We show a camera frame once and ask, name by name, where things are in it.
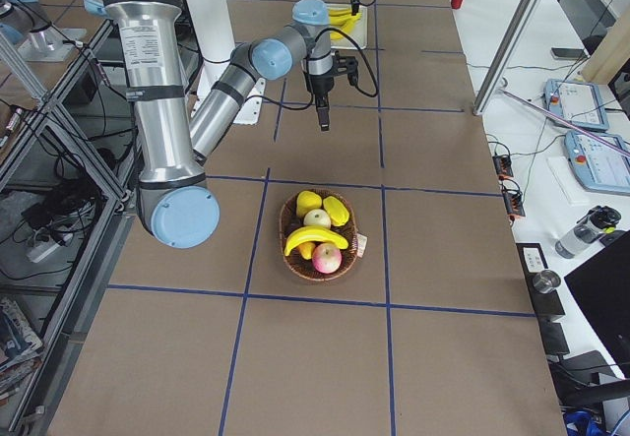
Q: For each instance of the dark purple fruit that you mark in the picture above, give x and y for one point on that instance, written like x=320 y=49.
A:
x=293 y=226

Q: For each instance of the clear water bottle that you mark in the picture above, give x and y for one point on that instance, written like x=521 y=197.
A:
x=596 y=223

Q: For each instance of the black monitor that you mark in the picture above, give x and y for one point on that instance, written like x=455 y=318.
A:
x=600 y=287

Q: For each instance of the paper basket tag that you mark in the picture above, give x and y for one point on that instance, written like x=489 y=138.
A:
x=361 y=243

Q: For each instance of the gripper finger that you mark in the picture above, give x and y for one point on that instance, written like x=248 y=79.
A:
x=354 y=6
x=323 y=111

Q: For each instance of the upper blue teach pendant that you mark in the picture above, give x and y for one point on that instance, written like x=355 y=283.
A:
x=577 y=102

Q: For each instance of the yellow lemon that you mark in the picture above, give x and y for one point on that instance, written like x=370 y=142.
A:
x=307 y=201

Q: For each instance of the lower blue teach pendant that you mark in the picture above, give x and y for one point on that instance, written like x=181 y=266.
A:
x=597 y=167

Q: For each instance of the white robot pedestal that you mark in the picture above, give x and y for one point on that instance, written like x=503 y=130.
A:
x=213 y=31

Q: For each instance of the red pink apple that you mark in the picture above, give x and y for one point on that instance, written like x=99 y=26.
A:
x=326 y=258

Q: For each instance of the aluminium frame post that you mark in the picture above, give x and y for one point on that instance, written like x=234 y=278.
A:
x=507 y=46

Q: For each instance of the yellow green apple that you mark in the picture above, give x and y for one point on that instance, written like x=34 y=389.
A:
x=317 y=217

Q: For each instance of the small metal cup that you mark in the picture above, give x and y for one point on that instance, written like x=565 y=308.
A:
x=546 y=281

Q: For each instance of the brown wicker basket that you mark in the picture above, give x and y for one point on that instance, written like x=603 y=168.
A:
x=299 y=260

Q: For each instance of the white bear tray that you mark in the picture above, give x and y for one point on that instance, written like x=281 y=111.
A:
x=359 y=34

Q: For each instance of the blue teach pendant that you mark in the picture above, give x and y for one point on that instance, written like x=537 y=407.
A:
x=577 y=102
x=597 y=167

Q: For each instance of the yellow banana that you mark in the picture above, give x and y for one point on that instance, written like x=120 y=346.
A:
x=333 y=12
x=313 y=233
x=343 y=24

